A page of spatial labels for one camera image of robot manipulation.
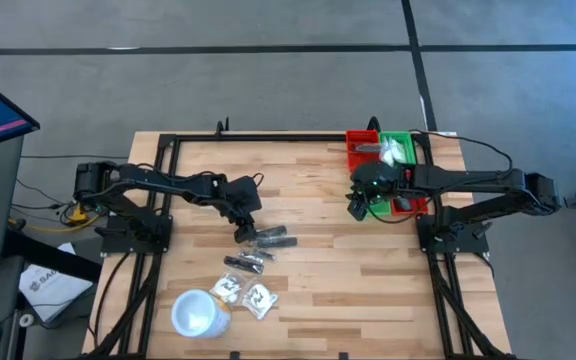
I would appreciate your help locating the small silver foil pack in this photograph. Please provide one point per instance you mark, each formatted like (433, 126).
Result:
(260, 255)

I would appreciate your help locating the black aluminium frame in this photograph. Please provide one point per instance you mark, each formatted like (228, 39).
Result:
(268, 137)

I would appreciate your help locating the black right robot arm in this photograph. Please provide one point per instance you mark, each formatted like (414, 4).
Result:
(468, 177)

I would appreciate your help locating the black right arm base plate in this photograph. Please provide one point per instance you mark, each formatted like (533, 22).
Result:
(428, 245)

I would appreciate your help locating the white printed paper booklet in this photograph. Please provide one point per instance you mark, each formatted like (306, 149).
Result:
(50, 295)

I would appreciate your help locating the small black bracket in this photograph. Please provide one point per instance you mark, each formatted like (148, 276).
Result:
(343, 356)
(234, 356)

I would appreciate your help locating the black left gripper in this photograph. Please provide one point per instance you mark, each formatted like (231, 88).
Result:
(243, 197)

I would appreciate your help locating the red plastic basket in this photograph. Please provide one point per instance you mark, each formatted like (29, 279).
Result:
(355, 160)
(418, 206)

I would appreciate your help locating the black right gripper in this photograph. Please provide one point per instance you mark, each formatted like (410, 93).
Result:
(375, 177)

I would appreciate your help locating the black frame foot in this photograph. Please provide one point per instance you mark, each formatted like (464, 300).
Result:
(374, 124)
(223, 126)

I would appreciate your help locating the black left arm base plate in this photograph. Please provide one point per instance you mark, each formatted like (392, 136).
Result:
(133, 242)

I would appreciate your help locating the white tape roll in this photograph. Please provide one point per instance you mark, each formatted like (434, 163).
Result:
(26, 320)

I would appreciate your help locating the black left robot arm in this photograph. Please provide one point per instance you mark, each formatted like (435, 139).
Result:
(178, 182)

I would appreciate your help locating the white plastic cup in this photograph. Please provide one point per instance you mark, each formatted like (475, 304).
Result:
(195, 312)

